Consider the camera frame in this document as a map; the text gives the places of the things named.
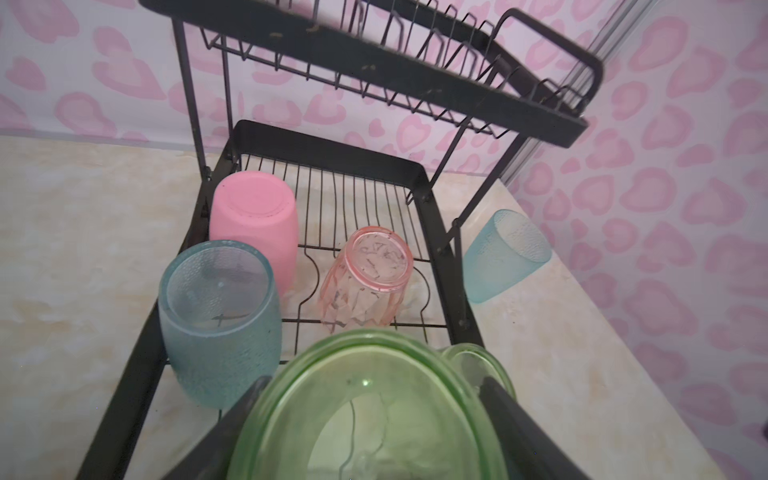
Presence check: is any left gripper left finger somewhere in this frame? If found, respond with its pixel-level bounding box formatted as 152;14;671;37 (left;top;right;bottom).
164;376;272;479

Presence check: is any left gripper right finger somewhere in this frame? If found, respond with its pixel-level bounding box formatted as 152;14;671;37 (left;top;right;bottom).
479;377;589;480

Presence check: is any green cup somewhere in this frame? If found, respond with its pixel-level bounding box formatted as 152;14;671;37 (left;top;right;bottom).
440;343;517;400
227;329;507;479

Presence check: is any teal textured cup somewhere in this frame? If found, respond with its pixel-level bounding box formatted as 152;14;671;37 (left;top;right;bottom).
158;240;282;410
462;209;552;303

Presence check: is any clear pink plastic cup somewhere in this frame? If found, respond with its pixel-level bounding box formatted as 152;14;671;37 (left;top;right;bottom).
319;226;414;333

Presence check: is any opaque pink plastic cup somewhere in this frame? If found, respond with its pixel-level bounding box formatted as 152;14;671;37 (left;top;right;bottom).
209;171;299;296

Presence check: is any black wire dish rack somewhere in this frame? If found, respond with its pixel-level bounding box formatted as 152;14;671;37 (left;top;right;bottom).
74;0;605;480

